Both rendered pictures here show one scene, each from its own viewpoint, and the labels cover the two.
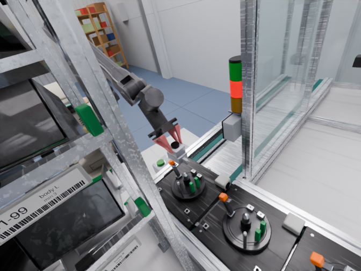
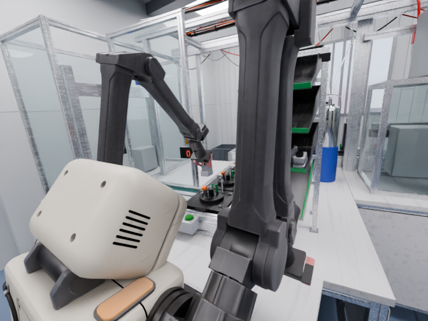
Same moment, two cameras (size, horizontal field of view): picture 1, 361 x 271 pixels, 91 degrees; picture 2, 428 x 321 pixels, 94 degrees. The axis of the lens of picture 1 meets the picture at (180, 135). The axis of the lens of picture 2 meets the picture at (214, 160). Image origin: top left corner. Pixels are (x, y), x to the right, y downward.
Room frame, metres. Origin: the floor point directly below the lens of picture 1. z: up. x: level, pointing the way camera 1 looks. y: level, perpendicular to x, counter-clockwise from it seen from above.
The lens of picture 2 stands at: (0.95, 0.94, 1.46)
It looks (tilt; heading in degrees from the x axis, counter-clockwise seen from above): 15 degrees down; 241
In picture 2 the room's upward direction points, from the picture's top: 4 degrees counter-clockwise
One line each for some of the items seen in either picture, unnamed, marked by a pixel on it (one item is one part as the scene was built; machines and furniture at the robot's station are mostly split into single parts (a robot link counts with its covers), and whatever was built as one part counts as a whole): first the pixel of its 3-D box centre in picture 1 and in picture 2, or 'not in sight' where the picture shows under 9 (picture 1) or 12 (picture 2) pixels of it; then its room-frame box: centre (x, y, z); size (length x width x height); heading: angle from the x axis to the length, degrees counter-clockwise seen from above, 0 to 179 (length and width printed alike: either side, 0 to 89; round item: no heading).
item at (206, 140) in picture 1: (205, 145); (156, 211); (0.75, -0.12, 0.91); 0.89 x 0.06 x 0.11; 124
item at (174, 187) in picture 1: (188, 184); (211, 196); (0.47, 0.02, 0.98); 0.14 x 0.14 x 0.02
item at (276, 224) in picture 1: (246, 221); (228, 176); (0.25, -0.12, 1.01); 0.24 x 0.24 x 0.13; 34
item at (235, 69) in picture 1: (238, 69); not in sight; (0.48, -0.20, 1.39); 0.05 x 0.05 x 0.05
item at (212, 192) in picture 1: (188, 187); (211, 199); (0.47, 0.02, 0.96); 0.24 x 0.24 x 0.02; 34
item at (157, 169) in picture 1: (172, 159); (178, 221); (0.69, 0.07, 0.93); 0.21 x 0.07 x 0.06; 124
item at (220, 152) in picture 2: not in sight; (234, 153); (-0.88, -1.65, 0.73); 0.62 x 0.42 x 0.23; 124
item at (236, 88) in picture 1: (238, 86); not in sight; (0.48, -0.20, 1.34); 0.05 x 0.05 x 0.05
